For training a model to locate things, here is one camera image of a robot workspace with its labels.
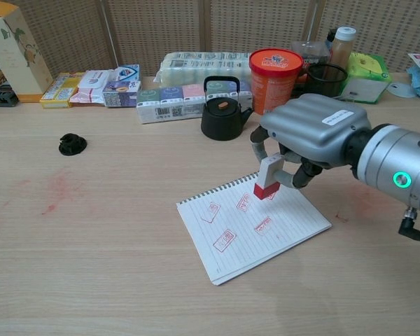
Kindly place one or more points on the orange cylindrical tub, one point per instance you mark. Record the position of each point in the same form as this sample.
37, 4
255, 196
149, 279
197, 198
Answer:
273, 84

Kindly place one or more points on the row of pastel boxes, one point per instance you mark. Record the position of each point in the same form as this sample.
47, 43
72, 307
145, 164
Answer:
168, 101

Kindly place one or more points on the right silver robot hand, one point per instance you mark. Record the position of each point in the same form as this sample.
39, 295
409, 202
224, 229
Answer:
311, 126

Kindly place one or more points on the tall cream orange box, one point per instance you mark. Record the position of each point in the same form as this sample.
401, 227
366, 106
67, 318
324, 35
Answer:
14, 59

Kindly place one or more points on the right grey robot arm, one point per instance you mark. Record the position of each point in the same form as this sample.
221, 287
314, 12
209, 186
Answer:
388, 161

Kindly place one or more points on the black teapot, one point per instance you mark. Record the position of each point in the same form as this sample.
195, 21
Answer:
220, 120

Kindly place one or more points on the pale blue round disc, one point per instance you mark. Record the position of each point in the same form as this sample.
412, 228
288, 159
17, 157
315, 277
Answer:
400, 90

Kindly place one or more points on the wooden woven folding screen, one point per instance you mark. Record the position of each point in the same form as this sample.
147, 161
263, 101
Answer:
161, 28

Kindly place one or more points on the pink wet wipes pack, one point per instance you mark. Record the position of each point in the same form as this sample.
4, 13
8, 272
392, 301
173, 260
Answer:
91, 87

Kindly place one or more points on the white red stamp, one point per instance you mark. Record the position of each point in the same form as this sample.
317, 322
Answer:
266, 175

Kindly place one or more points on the small black rack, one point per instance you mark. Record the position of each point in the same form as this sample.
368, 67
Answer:
1, 96

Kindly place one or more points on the purple small box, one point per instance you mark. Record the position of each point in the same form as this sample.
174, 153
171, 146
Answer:
120, 94

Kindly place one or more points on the green tissue pack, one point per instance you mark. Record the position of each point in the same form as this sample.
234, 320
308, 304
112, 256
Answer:
367, 75

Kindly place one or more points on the yellow flat box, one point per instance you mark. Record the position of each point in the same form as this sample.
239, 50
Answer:
59, 91

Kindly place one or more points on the spiral notepad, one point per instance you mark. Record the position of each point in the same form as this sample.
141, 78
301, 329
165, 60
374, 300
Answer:
248, 245

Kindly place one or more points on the brown bottle white cap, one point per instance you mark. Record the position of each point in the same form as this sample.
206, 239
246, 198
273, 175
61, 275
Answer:
341, 49

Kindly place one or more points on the dark bottle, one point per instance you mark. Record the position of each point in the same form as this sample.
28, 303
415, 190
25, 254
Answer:
330, 38

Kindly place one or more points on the blue white small box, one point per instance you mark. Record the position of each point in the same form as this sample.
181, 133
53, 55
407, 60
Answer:
126, 73

